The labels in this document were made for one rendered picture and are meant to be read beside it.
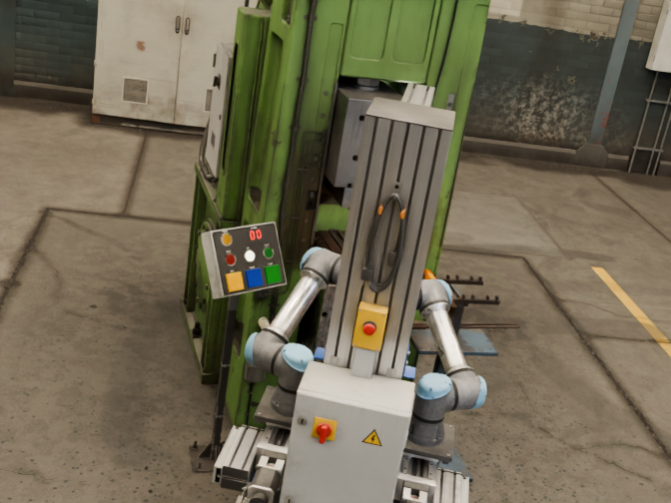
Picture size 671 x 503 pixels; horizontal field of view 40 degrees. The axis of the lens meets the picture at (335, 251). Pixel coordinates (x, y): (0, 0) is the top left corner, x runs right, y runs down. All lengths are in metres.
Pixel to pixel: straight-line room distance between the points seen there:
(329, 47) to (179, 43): 5.30
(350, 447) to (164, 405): 2.22
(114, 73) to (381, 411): 7.06
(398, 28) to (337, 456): 2.04
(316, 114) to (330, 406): 1.73
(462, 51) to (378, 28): 0.41
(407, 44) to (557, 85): 6.55
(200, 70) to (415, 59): 5.31
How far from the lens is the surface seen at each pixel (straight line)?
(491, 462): 4.92
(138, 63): 9.36
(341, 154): 4.05
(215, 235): 3.87
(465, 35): 4.26
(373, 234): 2.68
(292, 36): 4.01
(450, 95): 4.30
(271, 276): 3.99
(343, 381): 2.82
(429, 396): 3.29
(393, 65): 4.17
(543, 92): 10.60
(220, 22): 9.24
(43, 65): 10.16
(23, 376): 5.10
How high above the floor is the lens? 2.63
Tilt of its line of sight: 22 degrees down
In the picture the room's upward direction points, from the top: 9 degrees clockwise
